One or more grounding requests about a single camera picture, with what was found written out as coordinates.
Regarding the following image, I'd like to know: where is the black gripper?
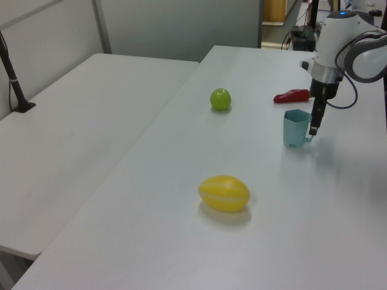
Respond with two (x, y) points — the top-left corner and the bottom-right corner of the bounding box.
(308, 77), (340, 137)

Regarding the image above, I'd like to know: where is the light blue hexagonal mug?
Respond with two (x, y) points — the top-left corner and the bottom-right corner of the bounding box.
(282, 109), (316, 150)

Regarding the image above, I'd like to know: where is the red chili pepper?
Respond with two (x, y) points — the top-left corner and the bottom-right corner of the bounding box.
(273, 88), (311, 105)

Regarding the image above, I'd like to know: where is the black electronics box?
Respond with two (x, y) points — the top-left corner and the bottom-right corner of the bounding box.
(290, 25), (322, 51)

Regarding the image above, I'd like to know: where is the green toy apple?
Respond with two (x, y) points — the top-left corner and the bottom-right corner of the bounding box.
(209, 88), (233, 112)

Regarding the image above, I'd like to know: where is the black background stand pole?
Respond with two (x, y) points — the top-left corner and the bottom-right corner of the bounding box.
(308, 0), (320, 31)

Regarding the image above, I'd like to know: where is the wooden door panel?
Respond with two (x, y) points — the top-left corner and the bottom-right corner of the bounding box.
(262, 0), (287, 23)

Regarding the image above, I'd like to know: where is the yellow striped toy melon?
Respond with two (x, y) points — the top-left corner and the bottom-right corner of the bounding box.
(198, 175), (252, 213)

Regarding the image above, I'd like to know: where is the white side table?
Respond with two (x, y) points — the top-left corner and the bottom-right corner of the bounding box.
(0, 53), (201, 261)

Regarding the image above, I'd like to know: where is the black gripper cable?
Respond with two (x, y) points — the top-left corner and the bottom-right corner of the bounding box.
(325, 33), (386, 110)

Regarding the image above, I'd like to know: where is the grey partition post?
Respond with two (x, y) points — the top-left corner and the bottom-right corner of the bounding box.
(91, 0), (113, 56)

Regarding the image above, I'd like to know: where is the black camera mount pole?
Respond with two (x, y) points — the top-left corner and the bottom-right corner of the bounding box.
(0, 30), (37, 114)

